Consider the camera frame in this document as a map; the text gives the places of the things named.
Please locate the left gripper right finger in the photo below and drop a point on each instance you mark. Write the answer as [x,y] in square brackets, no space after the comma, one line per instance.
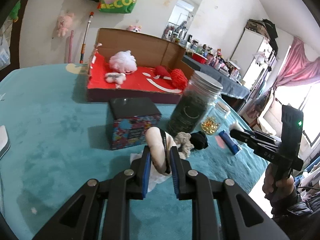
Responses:
[220,210]

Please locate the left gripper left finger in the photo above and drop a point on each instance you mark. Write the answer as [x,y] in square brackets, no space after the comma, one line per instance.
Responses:
[101,209]

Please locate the blue white fabric pouch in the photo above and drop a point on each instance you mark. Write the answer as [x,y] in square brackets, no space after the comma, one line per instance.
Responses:
[232,145]

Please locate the black scrunchie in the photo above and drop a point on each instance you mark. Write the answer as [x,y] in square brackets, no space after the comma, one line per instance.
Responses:
[199,140]

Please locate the beige fluffy scrunchie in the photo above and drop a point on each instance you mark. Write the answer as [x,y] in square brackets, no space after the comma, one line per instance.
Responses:
[182,141]

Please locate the red knitted net ball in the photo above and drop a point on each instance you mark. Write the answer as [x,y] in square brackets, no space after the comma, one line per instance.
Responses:
[178,79]

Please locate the white plush sheep toy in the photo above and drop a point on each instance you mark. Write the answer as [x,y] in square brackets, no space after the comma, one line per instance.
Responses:
[117,78]

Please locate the white mesh bath pouf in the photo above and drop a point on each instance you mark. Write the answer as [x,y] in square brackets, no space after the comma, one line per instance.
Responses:
[123,62]

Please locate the white sock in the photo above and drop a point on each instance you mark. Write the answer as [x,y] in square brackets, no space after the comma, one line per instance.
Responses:
[236,126]

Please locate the person right hand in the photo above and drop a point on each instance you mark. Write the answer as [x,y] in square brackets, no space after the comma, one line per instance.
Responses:
[285,186]

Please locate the small glass capsule jar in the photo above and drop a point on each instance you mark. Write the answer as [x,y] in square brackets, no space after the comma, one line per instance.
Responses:
[215,118]

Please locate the teal table blanket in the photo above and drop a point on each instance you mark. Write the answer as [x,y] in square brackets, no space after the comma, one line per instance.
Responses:
[58,142]

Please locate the pink curtain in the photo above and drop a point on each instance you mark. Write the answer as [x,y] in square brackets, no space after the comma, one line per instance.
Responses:
[298,69]

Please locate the dark cloth side table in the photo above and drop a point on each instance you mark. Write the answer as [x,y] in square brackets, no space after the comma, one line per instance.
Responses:
[230,87]

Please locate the floral beauty cream box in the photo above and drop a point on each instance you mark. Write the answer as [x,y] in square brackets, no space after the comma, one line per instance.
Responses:
[128,119]

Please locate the large glass tea jar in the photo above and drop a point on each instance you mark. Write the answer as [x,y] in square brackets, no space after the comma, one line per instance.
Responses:
[197,99]

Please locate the white wardrobe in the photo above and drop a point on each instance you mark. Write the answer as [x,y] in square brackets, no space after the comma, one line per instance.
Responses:
[246,48]

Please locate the white charger device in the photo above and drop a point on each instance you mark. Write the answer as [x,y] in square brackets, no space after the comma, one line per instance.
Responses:
[4,141]

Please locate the red basin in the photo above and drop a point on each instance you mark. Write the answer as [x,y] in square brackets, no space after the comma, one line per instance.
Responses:
[199,58]

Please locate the cardboard box red lining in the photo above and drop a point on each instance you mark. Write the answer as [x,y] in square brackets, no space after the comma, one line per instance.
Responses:
[149,52]

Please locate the mop pole orange grips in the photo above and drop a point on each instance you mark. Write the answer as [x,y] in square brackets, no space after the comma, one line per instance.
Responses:
[82,52]

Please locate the pink fox plush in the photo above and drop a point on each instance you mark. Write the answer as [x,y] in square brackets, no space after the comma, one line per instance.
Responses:
[134,28]

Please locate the pink bunny plush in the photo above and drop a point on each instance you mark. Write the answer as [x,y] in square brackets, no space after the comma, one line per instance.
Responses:
[64,22]

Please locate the green plush toy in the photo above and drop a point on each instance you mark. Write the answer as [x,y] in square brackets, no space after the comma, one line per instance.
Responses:
[14,12]

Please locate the wall mirror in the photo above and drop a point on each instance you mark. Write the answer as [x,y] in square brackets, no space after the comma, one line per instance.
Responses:
[182,17]

